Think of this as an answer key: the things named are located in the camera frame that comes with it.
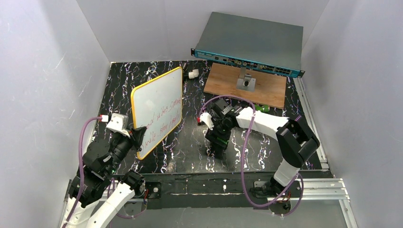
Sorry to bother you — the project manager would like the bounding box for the green black whiteboard eraser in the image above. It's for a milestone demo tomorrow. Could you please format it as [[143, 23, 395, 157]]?
[[213, 138, 228, 150]]

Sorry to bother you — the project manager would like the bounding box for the orange framed whiteboard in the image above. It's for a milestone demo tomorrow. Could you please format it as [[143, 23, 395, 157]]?
[[130, 67, 183, 160]]

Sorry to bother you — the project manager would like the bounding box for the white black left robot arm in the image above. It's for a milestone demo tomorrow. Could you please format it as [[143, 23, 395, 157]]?
[[60, 127, 147, 228]]

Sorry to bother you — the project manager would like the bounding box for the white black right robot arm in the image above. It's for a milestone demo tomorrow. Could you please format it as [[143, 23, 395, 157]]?
[[198, 95, 320, 194]]

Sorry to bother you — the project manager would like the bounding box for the brown wooden board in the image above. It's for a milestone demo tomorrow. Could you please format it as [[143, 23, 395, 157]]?
[[204, 63, 287, 109]]

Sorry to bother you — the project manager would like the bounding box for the white black pipe fitting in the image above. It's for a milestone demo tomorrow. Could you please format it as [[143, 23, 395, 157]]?
[[182, 69, 199, 80]]

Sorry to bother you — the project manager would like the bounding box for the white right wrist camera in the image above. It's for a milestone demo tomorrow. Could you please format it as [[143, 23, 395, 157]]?
[[197, 112, 214, 130]]

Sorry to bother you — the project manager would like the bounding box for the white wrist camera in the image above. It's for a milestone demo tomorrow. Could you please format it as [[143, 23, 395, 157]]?
[[197, 112, 214, 130], [106, 113, 130, 137]]

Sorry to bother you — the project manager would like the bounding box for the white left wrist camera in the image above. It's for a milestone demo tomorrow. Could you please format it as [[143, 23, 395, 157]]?
[[106, 113, 130, 137]]

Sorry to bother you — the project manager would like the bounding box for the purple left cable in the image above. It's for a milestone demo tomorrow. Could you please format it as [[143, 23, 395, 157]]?
[[62, 115, 109, 228]]

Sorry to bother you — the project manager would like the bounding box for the grey metal bracket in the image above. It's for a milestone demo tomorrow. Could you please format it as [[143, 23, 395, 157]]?
[[236, 67, 256, 92]]

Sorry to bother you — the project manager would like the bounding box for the teal network switch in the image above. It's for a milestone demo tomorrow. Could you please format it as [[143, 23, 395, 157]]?
[[191, 12, 305, 78]]

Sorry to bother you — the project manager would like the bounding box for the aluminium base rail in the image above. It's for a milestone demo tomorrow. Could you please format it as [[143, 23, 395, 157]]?
[[60, 178, 357, 228]]

